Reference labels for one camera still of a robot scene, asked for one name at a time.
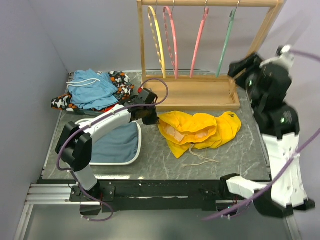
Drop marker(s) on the yellow shorts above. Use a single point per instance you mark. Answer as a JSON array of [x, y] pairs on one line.
[[183, 131]]

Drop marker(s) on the patterned black orange shorts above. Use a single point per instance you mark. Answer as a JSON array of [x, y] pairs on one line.
[[118, 78]]

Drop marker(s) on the light blue shorts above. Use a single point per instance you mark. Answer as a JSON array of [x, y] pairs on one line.
[[92, 90]]

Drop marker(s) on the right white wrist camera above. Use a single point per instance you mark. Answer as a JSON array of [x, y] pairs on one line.
[[283, 57]]

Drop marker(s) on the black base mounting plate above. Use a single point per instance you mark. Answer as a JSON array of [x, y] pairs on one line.
[[143, 195]]

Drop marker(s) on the aluminium rail frame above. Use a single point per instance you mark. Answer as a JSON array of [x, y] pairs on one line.
[[51, 194]]

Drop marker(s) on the yellow hanger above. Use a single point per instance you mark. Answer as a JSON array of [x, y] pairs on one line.
[[157, 38]]

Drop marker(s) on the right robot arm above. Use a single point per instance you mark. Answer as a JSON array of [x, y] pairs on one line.
[[285, 194]]

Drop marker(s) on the pink hanger left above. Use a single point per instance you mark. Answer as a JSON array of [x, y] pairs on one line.
[[171, 45]]

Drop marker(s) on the white laundry basket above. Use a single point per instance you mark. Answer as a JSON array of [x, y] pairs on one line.
[[112, 163]]

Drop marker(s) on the blue cloth in basket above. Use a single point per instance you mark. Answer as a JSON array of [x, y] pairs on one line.
[[117, 147]]

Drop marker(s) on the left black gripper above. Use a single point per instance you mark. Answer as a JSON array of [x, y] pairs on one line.
[[154, 120]]

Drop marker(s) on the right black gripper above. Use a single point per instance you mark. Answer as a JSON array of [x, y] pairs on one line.
[[249, 62]]

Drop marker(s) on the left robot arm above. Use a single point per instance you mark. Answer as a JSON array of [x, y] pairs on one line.
[[76, 141]]

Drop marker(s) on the pink hanger right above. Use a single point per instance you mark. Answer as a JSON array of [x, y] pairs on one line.
[[198, 40]]

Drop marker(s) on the green hanger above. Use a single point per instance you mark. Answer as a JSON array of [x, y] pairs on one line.
[[226, 41]]

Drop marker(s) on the wooden hanger rack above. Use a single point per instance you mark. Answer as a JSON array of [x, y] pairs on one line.
[[201, 92]]

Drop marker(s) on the pink hanger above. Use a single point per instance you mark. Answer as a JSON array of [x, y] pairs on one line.
[[198, 40], [171, 45]]

